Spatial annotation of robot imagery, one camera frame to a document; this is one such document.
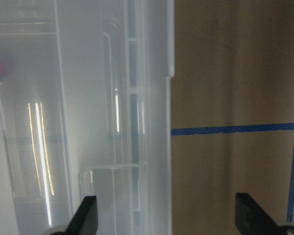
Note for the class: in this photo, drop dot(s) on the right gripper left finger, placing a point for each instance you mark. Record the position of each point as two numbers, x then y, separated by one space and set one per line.
85 220

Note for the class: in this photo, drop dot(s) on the clear plastic box lid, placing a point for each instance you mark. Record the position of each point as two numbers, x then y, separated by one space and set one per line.
85 111

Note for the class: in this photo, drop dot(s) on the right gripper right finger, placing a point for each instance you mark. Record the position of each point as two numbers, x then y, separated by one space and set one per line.
251 219

